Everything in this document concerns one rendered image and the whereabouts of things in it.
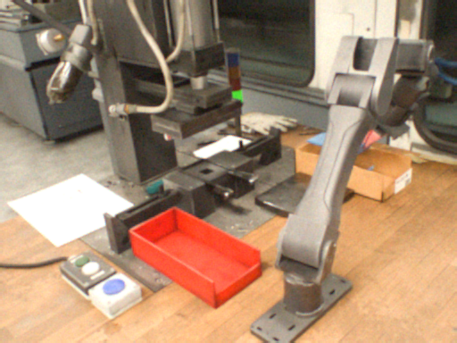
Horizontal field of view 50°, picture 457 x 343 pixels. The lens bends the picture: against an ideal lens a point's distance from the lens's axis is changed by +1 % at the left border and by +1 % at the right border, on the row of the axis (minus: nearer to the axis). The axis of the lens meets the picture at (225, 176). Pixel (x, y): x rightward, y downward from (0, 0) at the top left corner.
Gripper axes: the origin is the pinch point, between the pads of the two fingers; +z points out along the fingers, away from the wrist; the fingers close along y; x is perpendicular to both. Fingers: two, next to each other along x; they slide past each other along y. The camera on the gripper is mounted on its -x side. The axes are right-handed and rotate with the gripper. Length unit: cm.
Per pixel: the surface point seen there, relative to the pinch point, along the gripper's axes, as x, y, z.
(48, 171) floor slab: -31, 187, 231
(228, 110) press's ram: 25.1, 22.8, -0.5
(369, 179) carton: 5.8, -6.9, 2.2
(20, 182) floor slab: -9, 186, 230
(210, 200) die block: 33.1, 12.8, 15.9
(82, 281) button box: 67, 10, 16
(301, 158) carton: 5.8, 9.6, 12.0
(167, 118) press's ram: 38.3, 27.5, 1.0
